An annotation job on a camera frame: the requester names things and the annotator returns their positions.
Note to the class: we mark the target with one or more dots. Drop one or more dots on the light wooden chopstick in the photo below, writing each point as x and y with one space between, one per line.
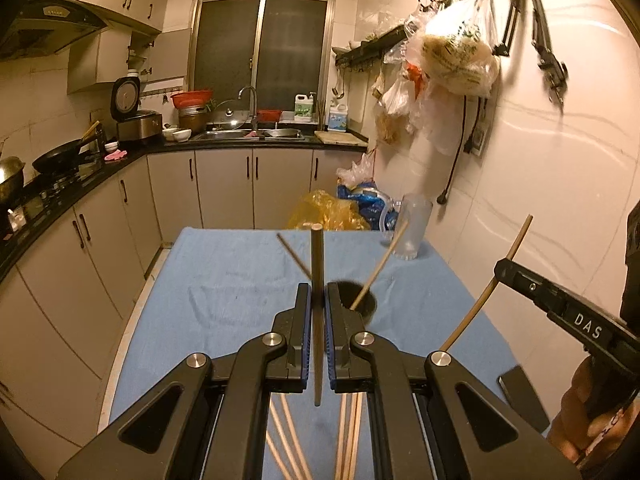
519 236

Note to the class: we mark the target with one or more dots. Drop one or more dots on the metal faucet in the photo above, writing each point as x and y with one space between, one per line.
254 110

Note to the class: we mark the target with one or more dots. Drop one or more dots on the orange hanging plastic bag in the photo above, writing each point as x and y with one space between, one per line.
415 76

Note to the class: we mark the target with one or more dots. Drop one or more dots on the dark wooden chopstick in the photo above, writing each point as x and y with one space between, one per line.
317 260

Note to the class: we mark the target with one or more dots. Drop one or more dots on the kitchen window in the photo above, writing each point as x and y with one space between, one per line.
225 50

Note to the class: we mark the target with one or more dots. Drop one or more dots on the glass pot lid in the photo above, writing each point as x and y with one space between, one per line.
230 117

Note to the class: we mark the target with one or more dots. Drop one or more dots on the steel kitchen sink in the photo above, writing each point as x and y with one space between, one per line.
225 135

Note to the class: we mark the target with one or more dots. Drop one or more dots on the black kitchen countertop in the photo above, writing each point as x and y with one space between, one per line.
150 147

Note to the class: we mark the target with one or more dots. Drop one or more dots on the beige lower cabinets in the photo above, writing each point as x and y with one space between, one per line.
225 185

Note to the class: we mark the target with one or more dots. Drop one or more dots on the metal pot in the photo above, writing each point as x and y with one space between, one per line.
10 175

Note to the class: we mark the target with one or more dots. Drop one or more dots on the hanging bag of noodles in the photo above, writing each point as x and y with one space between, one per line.
460 60

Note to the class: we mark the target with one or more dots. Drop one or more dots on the pink cloth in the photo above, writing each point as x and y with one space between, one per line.
115 156

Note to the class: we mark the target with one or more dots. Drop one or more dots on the wall power socket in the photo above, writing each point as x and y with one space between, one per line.
480 140

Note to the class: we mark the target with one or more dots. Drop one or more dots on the range hood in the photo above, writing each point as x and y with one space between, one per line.
50 25

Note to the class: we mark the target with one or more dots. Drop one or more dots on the white jug blue label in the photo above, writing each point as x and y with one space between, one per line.
337 120

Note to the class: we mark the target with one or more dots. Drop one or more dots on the yellow plastic bag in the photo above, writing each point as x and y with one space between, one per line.
330 210

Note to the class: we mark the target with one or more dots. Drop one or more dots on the blue table cloth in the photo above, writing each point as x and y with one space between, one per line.
225 280

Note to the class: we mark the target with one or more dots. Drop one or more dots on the clear plastic pitcher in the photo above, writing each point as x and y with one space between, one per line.
415 230

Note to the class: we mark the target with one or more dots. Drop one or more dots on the hanging bag of dried food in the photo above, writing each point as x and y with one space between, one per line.
386 127

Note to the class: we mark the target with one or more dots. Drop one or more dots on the white crumpled plastic bag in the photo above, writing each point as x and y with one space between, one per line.
357 172

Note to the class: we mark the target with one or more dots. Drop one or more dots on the brown cooking pot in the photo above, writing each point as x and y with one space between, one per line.
192 120

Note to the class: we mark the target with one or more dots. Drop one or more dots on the white jug green label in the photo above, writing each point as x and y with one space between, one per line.
304 110

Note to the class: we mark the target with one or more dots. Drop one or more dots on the red plastic basin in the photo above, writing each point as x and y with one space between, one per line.
192 99

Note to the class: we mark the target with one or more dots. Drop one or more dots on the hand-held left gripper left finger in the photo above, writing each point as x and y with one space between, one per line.
306 340

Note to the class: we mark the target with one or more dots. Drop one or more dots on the white hanging plastic bag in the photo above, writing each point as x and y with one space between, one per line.
397 92

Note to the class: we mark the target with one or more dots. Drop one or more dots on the black wok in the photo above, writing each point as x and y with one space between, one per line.
57 160

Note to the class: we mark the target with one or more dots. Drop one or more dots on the black wall shelf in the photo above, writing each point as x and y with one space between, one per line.
375 40

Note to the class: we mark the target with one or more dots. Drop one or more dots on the person's right hand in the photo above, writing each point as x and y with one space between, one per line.
580 425

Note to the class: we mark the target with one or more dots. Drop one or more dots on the white ceramic bowl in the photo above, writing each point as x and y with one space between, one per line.
182 136
167 135

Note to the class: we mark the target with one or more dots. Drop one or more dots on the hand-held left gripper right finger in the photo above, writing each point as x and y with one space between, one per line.
328 340

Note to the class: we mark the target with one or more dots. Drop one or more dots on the wooden cutting board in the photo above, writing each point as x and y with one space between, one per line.
340 137

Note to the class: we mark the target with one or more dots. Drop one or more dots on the bunch of wooden chopsticks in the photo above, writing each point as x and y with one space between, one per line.
348 440

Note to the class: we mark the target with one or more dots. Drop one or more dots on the dark grey chopstick cup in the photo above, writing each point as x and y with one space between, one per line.
367 305

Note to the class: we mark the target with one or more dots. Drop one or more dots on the hanging metal ladle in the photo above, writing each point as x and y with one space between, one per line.
338 91

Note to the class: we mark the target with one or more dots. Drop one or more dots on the open grey wall cabinet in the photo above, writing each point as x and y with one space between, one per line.
100 60

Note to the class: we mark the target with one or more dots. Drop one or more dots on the small red bowl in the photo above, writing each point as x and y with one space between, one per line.
269 115

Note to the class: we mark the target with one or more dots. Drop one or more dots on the gas stove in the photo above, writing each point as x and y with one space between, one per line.
60 182

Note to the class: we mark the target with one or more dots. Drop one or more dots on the blue printed bag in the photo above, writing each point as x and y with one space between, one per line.
367 200

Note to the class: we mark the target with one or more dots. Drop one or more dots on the rice cooker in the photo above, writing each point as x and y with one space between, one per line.
140 127

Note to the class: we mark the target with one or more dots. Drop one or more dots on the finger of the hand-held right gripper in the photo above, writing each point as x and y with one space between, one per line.
522 395
530 287

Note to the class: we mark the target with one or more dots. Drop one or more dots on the clear hanging plastic bag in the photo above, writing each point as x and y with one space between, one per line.
445 120

